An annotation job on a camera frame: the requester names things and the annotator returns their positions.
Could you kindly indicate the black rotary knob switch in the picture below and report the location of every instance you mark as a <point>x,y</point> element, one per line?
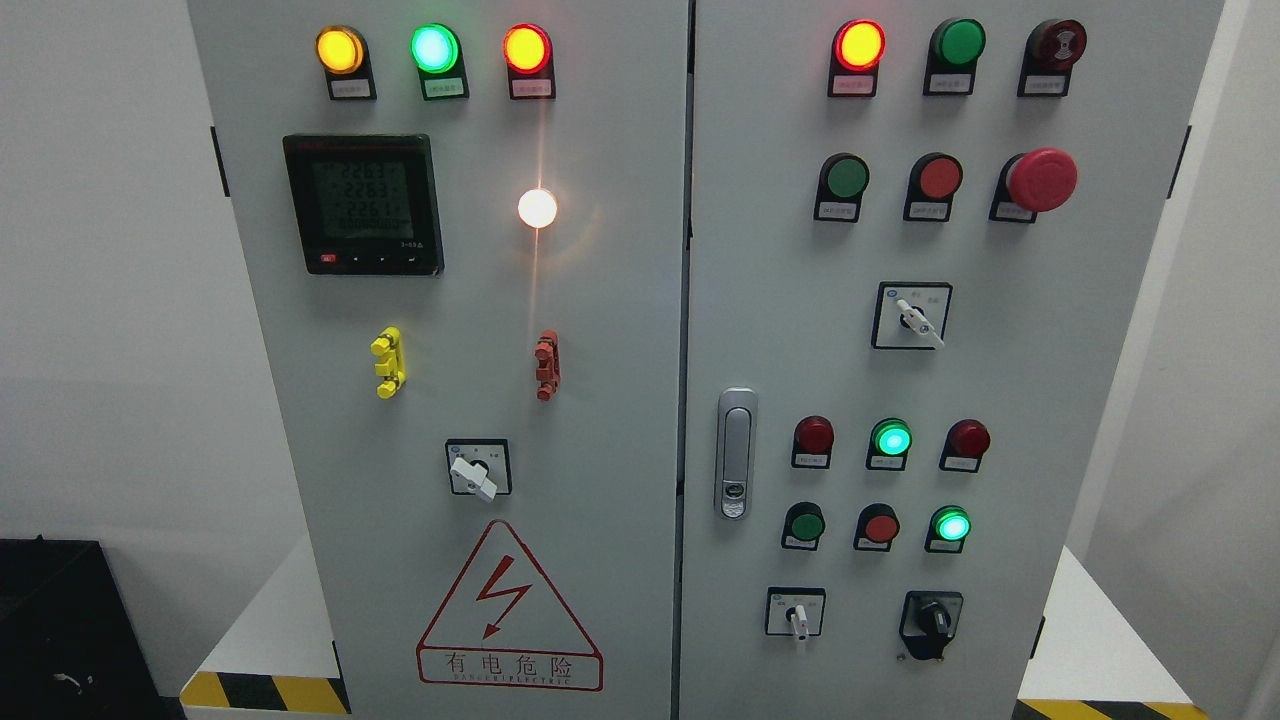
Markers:
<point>928,622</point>

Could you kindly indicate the grey electrical cabinet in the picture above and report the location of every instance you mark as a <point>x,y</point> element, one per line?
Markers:
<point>684,148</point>

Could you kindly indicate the red terminal connector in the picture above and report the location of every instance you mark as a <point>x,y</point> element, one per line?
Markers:
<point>548,370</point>

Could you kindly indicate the white glowing indicator light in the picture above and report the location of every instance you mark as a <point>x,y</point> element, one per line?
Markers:
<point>537,208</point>

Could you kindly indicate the dark red indicator light left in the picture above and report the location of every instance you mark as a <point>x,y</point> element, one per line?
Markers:
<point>814,439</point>

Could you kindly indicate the dark red indicator light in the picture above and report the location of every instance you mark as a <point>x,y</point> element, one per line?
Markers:
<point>966,443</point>
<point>814,439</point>

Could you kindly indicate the green push button lower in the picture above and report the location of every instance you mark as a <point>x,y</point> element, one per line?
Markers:
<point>803,526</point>

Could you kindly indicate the green push button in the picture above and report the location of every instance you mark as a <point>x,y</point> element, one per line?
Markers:
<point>803,526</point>
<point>842,181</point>

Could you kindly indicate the yellow terminal connector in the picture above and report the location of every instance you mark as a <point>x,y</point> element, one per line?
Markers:
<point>387,349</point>

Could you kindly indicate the green lit indicator light middle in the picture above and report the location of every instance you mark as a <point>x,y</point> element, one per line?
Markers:
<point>889,445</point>

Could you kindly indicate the green lit indicator light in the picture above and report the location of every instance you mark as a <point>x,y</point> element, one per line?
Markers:
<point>439,59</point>
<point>889,445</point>

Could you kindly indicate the green push button upper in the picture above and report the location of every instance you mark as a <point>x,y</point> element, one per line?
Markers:
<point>842,181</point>

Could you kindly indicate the red push button lower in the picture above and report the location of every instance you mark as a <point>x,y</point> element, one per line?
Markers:
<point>877,528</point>

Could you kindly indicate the red push button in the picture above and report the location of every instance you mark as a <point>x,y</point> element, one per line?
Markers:
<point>877,528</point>
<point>932,183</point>

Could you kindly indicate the red electric danger warning sticker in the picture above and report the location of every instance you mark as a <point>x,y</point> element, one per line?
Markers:
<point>504,623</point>

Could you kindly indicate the black digital power meter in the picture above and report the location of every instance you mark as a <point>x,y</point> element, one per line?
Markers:
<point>365,204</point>

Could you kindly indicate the red-orange indicator light left door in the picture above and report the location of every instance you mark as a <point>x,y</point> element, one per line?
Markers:
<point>530,66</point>

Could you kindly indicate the red-orange indicator light door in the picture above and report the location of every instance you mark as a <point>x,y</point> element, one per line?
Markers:
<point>856,52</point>
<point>530,66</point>

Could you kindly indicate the dark red indicator light right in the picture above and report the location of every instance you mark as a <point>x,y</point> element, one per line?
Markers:
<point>966,443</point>

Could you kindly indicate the red push button upper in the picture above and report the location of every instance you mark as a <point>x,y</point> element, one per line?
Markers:
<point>932,183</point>

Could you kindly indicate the green lit button lower right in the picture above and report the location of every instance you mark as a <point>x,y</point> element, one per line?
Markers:
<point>948,529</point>

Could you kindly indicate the green lit indicator light top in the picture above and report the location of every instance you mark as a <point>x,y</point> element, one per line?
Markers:
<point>439,59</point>

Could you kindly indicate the red-orange indicator light right door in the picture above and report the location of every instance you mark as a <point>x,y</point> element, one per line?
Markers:
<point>856,52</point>

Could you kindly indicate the yellow indicator light top left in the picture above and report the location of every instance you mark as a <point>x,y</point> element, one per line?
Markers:
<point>344,56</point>

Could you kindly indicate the red emergency stop mushroom button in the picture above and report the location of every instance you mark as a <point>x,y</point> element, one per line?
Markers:
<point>1031,183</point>

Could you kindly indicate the green unlit indicator top right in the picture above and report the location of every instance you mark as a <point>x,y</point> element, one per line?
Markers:
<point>953,53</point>

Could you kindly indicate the red buzzer alarm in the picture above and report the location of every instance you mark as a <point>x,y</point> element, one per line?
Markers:
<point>1052,50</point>

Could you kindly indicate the white platform with hazard stripes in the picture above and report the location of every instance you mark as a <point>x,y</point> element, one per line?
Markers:
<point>278,661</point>

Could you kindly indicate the black box bottom left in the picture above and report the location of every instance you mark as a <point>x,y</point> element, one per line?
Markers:
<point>68,649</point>

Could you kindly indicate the silver door latch handle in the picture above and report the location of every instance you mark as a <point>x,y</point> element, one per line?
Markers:
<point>736,421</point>

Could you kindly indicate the white selector switch left door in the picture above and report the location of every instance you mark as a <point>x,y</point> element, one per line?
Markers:
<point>479,468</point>

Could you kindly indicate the white selector switch upper right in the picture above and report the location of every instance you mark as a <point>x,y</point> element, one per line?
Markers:
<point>911,315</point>

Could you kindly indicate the white selector switch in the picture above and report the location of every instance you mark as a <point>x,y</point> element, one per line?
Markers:
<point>911,315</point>
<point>795,613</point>

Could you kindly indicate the white selector switch lower right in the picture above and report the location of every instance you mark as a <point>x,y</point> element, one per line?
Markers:
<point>795,613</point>

